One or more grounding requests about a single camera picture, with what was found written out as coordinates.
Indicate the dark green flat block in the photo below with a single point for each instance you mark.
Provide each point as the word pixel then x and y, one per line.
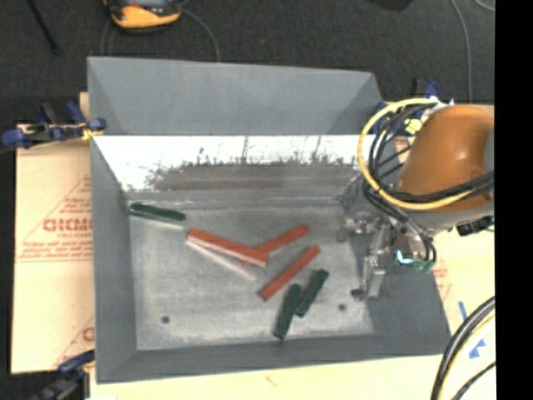
pixel 288 311
pixel 157 212
pixel 312 292

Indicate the grey metal bin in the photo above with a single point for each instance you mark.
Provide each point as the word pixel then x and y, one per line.
pixel 216 273

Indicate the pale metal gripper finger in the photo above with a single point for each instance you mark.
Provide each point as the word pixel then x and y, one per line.
pixel 363 279
pixel 377 281

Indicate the brown cardboard board red print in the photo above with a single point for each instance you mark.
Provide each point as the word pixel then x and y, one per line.
pixel 50 265

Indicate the red-brown flat block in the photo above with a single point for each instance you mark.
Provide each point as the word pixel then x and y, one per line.
pixel 290 272
pixel 285 238
pixel 229 247

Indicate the black cylinder on white bracket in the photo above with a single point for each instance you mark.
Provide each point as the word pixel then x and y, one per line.
pixel 474 224

